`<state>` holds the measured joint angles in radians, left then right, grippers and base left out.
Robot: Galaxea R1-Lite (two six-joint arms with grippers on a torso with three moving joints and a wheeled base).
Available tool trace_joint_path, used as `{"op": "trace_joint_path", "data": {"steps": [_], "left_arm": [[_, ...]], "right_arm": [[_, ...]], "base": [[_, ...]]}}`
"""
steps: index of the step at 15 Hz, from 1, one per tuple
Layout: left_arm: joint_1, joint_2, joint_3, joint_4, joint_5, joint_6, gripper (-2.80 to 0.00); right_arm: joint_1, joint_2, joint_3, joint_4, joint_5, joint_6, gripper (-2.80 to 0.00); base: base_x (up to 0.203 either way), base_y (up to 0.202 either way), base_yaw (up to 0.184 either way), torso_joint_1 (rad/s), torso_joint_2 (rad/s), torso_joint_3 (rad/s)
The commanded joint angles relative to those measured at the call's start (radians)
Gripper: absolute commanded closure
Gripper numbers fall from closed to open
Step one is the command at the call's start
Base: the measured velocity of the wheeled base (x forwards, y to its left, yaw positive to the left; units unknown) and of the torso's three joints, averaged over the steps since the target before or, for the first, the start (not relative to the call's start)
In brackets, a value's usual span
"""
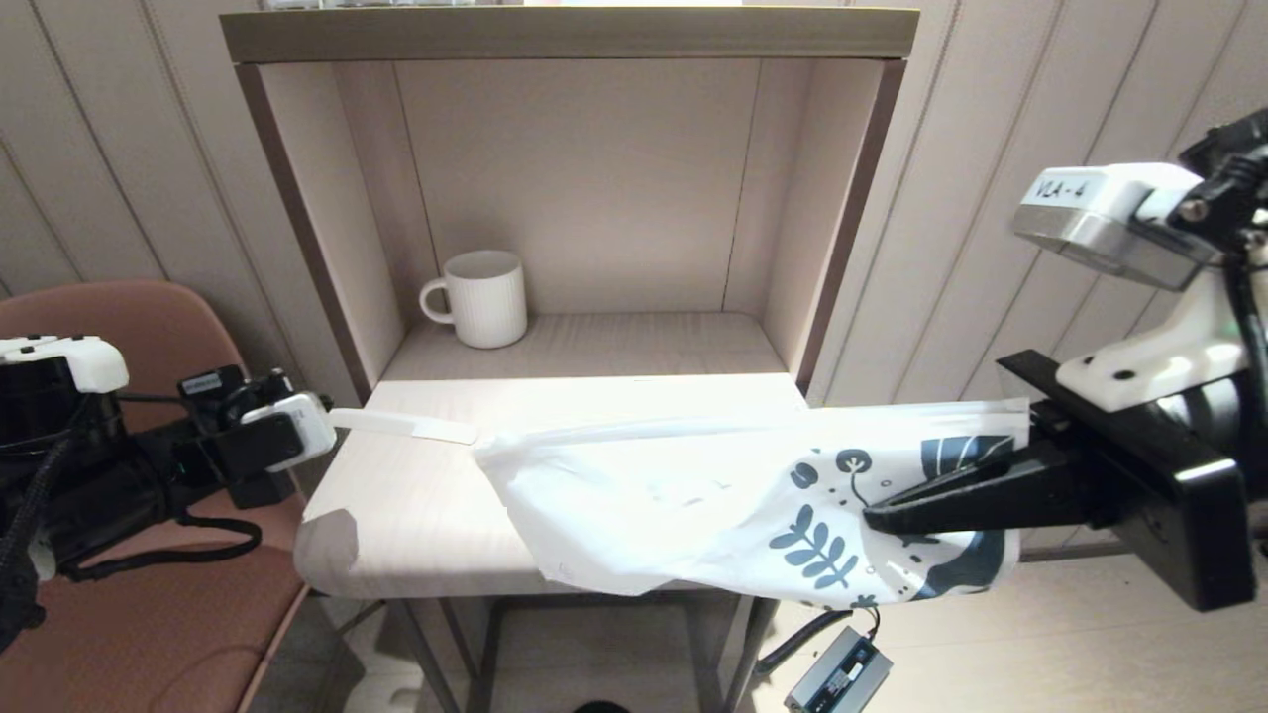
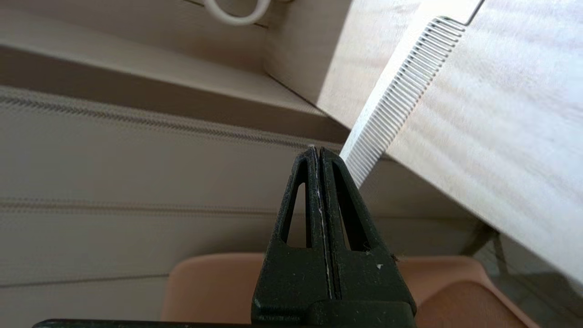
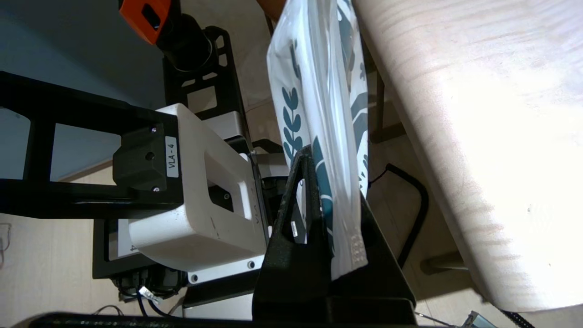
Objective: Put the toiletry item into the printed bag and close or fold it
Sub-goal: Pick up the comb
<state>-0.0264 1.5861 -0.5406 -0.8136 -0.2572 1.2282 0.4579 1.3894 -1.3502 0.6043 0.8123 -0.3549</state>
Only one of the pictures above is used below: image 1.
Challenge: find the white plastic comb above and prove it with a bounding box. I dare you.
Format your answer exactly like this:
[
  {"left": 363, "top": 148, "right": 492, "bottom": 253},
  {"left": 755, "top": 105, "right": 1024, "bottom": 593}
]
[{"left": 330, "top": 408, "right": 479, "bottom": 446}]

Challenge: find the white floral zip pouch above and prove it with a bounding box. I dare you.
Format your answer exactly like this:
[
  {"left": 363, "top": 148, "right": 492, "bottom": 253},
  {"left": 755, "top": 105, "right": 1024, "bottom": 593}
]
[{"left": 474, "top": 398, "right": 1031, "bottom": 607}]

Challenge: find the grey power adapter box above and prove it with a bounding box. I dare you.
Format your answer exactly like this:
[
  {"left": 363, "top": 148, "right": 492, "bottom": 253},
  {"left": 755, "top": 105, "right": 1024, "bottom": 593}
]
[{"left": 785, "top": 626, "right": 893, "bottom": 713}]

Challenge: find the brown upholstered chair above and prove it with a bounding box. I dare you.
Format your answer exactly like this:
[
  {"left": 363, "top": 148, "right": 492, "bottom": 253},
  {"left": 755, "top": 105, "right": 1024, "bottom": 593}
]
[{"left": 0, "top": 280, "right": 343, "bottom": 713}]

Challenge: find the white ribbed mug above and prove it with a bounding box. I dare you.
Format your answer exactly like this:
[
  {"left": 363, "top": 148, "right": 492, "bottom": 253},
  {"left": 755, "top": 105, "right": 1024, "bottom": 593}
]
[{"left": 420, "top": 251, "right": 528, "bottom": 350}]

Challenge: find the light wooden shelf desk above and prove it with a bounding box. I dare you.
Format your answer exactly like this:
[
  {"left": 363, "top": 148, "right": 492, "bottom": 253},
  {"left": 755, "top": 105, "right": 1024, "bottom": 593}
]
[{"left": 220, "top": 8, "right": 920, "bottom": 713}]

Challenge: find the white right camera mount bracket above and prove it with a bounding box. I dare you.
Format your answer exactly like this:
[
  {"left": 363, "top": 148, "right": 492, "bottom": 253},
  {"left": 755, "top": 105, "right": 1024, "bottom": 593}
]
[{"left": 1055, "top": 267, "right": 1268, "bottom": 414}]

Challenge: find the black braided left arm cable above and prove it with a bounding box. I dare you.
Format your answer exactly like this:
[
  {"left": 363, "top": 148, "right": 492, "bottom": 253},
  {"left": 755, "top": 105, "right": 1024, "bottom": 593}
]
[{"left": 59, "top": 510, "right": 264, "bottom": 582}]

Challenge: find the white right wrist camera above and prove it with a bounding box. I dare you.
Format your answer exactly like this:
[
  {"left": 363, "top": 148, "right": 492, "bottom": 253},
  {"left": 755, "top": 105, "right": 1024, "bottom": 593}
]
[{"left": 1010, "top": 163, "right": 1229, "bottom": 291}]

